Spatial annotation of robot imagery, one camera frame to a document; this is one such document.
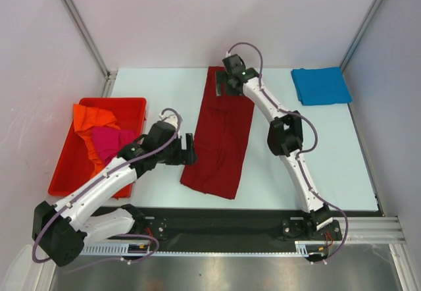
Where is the dark red t shirt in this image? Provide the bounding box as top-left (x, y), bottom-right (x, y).
top-left (180, 66), bottom-right (255, 199)

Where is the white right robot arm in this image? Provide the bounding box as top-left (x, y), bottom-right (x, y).
top-left (216, 53), bottom-right (333, 239)

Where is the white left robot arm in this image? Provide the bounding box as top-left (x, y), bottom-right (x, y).
top-left (32, 108), bottom-right (197, 267)

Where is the pink t shirt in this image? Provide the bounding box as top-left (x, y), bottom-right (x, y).
top-left (91, 126), bottom-right (136, 165)

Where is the folded blue t shirt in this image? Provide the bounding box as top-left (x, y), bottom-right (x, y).
top-left (291, 66), bottom-right (352, 106)

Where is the orange t shirt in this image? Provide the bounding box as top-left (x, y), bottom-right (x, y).
top-left (73, 104), bottom-right (120, 177)

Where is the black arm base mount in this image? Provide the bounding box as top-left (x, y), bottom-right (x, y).
top-left (121, 204), bottom-right (168, 240)

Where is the left aluminium corner post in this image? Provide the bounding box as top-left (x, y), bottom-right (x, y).
top-left (61, 0), bottom-right (110, 79)

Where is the aluminium corner post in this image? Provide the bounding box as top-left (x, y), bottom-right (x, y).
top-left (339, 0), bottom-right (385, 72)
top-left (61, 0), bottom-right (110, 79)

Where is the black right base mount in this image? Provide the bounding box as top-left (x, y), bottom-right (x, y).
top-left (281, 218), bottom-right (343, 242)

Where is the white slotted cable duct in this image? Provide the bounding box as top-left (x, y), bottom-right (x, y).
top-left (80, 240), bottom-right (326, 257)

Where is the aluminium frame rail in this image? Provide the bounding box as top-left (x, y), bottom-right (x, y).
top-left (341, 216), bottom-right (407, 244)

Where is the right aluminium corner post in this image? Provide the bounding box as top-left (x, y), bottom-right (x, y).
top-left (339, 0), bottom-right (385, 72)

